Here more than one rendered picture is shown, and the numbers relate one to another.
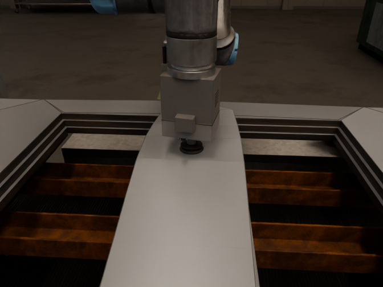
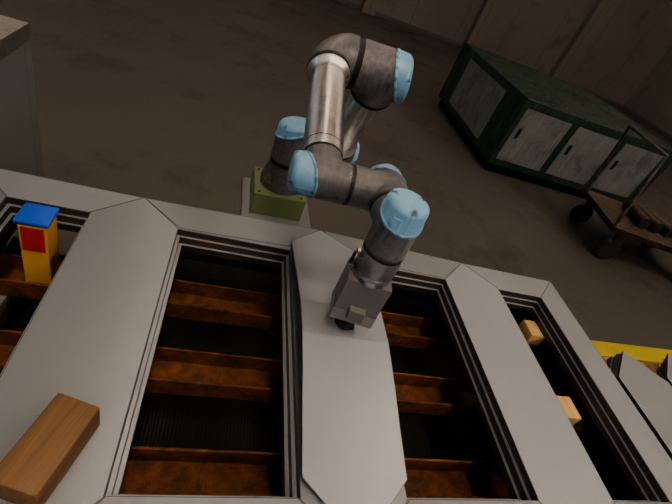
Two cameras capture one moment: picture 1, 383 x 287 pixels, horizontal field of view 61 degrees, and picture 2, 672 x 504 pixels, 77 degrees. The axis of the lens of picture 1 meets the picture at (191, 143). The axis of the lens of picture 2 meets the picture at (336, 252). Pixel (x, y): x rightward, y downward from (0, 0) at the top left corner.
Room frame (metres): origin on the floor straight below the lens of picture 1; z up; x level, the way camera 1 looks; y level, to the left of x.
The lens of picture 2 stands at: (-0.02, 0.33, 1.53)
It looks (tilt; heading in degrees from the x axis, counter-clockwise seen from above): 37 degrees down; 335
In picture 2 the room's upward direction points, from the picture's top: 24 degrees clockwise
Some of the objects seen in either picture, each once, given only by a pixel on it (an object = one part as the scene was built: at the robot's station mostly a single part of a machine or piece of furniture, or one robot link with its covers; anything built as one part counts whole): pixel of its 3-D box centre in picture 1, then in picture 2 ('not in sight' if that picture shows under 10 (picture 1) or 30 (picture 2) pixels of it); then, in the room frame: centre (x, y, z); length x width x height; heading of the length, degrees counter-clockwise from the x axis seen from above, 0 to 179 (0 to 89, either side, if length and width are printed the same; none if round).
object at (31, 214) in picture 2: not in sight; (37, 217); (0.73, 0.60, 0.88); 0.06 x 0.06 x 0.02; 86
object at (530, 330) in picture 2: not in sight; (530, 332); (0.63, -0.67, 0.79); 0.06 x 0.05 x 0.04; 176
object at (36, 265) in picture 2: not in sight; (41, 254); (0.73, 0.60, 0.78); 0.05 x 0.05 x 0.19; 86
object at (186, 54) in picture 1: (189, 49); (376, 260); (0.50, 0.00, 1.09); 0.08 x 0.08 x 0.05
